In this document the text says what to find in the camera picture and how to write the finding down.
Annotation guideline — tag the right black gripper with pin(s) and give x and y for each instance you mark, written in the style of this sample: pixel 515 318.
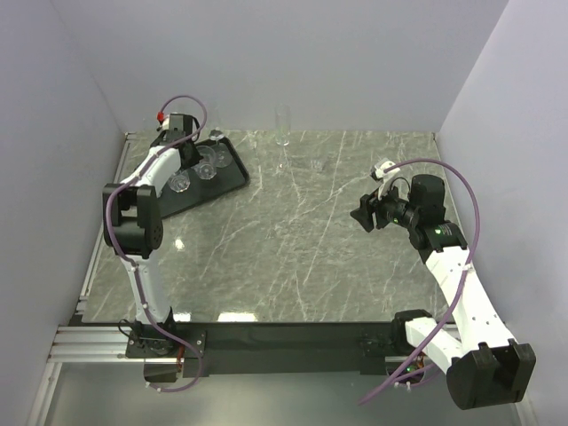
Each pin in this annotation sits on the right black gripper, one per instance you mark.
pixel 364 214

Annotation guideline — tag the aluminium frame rail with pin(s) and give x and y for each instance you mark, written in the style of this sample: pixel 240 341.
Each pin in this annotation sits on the aluminium frame rail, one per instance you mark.
pixel 88 345

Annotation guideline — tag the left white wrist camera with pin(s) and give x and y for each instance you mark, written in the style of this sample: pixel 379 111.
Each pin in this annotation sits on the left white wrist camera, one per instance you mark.
pixel 163 121

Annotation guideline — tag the tiny clear shot glass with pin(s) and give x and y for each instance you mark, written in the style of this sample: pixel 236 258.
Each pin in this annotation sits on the tiny clear shot glass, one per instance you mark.
pixel 317 165

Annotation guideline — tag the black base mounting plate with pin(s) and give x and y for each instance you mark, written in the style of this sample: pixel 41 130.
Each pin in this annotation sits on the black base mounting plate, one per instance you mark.
pixel 225 348

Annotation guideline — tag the clear ribbed tumbler glass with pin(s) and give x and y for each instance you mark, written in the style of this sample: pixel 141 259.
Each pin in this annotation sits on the clear ribbed tumbler glass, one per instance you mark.
pixel 179 181

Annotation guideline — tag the clear faceted small glass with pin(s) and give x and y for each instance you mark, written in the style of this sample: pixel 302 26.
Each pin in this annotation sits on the clear faceted small glass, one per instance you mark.
pixel 205 170

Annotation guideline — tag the tall clear cylinder glass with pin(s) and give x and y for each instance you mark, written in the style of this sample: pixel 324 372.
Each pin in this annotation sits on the tall clear cylinder glass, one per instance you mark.
pixel 283 124

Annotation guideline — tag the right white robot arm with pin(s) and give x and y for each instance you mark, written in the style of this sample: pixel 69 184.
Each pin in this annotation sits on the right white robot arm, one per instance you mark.
pixel 482 361

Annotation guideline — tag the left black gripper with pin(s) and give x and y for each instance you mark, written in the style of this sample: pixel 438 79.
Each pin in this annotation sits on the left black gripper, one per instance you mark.
pixel 196 157

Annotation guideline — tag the round clear stemless glass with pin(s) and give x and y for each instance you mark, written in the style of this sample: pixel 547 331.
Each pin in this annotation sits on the round clear stemless glass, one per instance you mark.
pixel 216 134

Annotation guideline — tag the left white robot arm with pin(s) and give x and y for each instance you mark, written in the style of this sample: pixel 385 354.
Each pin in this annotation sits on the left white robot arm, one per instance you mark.
pixel 133 228

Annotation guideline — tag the black plastic tray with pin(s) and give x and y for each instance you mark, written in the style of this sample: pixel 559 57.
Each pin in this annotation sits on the black plastic tray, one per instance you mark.
pixel 231 178

